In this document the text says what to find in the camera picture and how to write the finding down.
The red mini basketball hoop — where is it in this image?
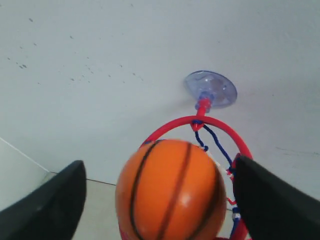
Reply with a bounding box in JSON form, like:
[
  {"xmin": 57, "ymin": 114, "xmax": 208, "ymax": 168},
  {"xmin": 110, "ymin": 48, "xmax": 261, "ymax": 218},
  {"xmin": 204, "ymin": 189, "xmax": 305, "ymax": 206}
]
[{"xmin": 119, "ymin": 97, "xmax": 254, "ymax": 240}]

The small orange basketball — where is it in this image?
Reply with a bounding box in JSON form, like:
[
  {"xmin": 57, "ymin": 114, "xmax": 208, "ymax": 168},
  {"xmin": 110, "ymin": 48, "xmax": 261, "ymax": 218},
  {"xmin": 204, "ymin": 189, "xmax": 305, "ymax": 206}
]
[{"xmin": 115, "ymin": 139, "xmax": 227, "ymax": 240}]

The clear suction cup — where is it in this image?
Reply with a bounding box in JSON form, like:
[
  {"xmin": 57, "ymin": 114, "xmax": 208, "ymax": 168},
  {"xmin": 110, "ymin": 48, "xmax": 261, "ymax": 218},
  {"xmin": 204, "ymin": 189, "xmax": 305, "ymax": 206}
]
[{"xmin": 184, "ymin": 70, "xmax": 238, "ymax": 112}]

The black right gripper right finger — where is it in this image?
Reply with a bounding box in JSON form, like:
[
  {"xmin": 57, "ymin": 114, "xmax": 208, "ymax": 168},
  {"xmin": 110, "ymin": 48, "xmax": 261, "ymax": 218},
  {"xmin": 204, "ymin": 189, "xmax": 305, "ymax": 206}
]
[{"xmin": 233, "ymin": 156, "xmax": 320, "ymax": 240}]

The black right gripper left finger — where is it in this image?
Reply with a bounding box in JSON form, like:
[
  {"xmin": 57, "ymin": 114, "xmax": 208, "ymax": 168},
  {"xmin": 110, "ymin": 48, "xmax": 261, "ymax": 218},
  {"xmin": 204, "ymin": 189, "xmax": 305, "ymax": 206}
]
[{"xmin": 0, "ymin": 160, "xmax": 87, "ymax": 240}]

